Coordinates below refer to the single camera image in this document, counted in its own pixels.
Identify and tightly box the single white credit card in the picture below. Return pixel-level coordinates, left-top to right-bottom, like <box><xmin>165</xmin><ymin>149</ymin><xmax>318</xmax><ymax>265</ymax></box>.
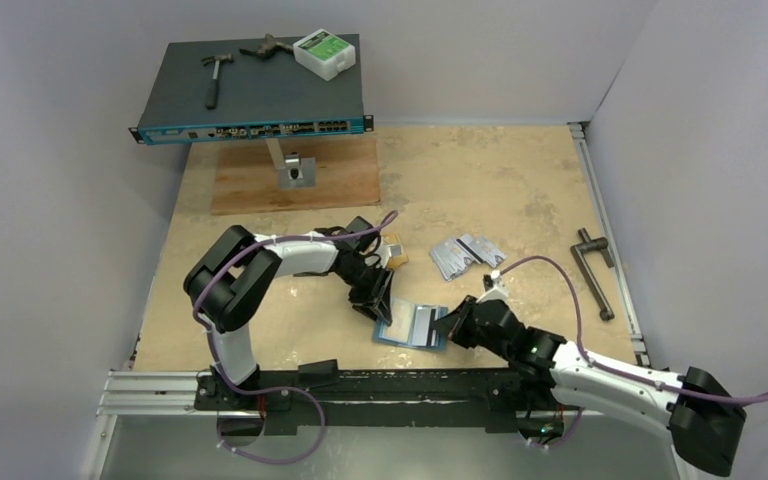
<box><xmin>408</xmin><ymin>305</ymin><xmax>448</xmax><ymax>350</ymax></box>

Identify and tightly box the black handled hammer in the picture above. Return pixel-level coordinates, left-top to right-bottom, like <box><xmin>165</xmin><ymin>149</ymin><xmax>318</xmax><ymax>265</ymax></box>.
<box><xmin>201</xmin><ymin>53</ymin><xmax>234</xmax><ymax>110</ymax></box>

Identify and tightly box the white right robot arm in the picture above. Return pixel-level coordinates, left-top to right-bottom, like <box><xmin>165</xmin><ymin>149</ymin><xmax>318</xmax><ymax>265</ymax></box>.
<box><xmin>432</xmin><ymin>296</ymin><xmax>747</xmax><ymax>477</ymax></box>

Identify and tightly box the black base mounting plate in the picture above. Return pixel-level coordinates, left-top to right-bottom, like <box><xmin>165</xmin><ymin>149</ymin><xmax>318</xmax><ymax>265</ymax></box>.
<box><xmin>194</xmin><ymin>368</ymin><xmax>575</xmax><ymax>442</ymax></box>

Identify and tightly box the blue network switch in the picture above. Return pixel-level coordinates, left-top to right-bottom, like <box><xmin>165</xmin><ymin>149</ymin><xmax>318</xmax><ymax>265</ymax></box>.
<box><xmin>129</xmin><ymin>38</ymin><xmax>375</xmax><ymax>145</ymax></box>

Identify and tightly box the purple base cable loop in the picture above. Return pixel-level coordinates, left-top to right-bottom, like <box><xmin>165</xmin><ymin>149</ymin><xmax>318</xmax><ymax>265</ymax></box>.
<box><xmin>215</xmin><ymin>384</ymin><xmax>328</xmax><ymax>465</ymax></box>

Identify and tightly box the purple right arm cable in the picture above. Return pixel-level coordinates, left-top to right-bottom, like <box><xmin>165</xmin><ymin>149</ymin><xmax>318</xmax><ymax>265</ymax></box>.
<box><xmin>499</xmin><ymin>255</ymin><xmax>768</xmax><ymax>407</ymax></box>

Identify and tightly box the white green plastic box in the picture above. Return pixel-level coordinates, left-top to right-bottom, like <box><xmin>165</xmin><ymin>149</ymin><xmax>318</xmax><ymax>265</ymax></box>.
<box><xmin>292</xmin><ymin>28</ymin><xmax>360</xmax><ymax>81</ymax></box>

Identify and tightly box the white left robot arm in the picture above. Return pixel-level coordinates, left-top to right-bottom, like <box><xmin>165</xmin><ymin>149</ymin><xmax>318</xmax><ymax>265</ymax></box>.
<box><xmin>183</xmin><ymin>211</ymin><xmax>397</xmax><ymax>409</ymax></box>

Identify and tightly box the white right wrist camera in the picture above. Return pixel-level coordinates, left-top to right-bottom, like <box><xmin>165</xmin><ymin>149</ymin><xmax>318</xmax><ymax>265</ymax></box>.
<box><xmin>478</xmin><ymin>270</ymin><xmax>510</xmax><ymax>303</ymax></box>

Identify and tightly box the orange credit card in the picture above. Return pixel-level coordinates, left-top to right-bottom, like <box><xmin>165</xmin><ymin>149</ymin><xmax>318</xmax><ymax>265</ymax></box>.
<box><xmin>382</xmin><ymin>233</ymin><xmax>409</xmax><ymax>270</ymax></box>

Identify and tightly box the grey metal pipe handle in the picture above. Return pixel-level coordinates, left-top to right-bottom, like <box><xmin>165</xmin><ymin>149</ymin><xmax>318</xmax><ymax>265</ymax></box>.
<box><xmin>570</xmin><ymin>228</ymin><xmax>615</xmax><ymax>322</ymax></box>

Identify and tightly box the brown wooden board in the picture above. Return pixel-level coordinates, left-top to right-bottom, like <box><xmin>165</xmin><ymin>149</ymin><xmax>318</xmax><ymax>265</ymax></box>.
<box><xmin>210</xmin><ymin>136</ymin><xmax>381</xmax><ymax>216</ymax></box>

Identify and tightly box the black block on base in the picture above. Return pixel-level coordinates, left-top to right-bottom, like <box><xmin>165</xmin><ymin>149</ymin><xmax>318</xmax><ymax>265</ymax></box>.
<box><xmin>297</xmin><ymin>359</ymin><xmax>340</xmax><ymax>389</ymax></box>

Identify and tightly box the dark metal clamp tool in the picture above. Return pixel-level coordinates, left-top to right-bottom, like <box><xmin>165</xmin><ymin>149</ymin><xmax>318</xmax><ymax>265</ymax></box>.
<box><xmin>238</xmin><ymin>33</ymin><xmax>294</xmax><ymax>60</ymax></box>

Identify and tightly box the grey metal stand bracket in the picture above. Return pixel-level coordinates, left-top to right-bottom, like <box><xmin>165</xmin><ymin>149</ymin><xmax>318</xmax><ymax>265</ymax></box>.
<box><xmin>266</xmin><ymin>138</ymin><xmax>317</xmax><ymax>190</ymax></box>

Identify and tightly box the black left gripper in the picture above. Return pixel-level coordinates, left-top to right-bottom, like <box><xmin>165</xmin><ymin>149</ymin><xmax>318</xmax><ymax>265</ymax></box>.
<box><xmin>336</xmin><ymin>259</ymin><xmax>393</xmax><ymax>324</ymax></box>

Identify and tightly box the blue leather card holder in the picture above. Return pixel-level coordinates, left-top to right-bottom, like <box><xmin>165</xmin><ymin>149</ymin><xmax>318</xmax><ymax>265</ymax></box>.
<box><xmin>372</xmin><ymin>299</ymin><xmax>446</xmax><ymax>351</ymax></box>

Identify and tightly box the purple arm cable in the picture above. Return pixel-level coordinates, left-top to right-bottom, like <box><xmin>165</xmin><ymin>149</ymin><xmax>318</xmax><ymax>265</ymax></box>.
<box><xmin>193</xmin><ymin>210</ymin><xmax>400</xmax><ymax>399</ymax></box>
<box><xmin>499</xmin><ymin>255</ymin><xmax>768</xmax><ymax>407</ymax></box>

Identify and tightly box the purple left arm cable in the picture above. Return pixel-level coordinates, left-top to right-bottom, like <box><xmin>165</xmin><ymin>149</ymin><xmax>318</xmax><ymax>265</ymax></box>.
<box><xmin>193</xmin><ymin>210</ymin><xmax>400</xmax><ymax>399</ymax></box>

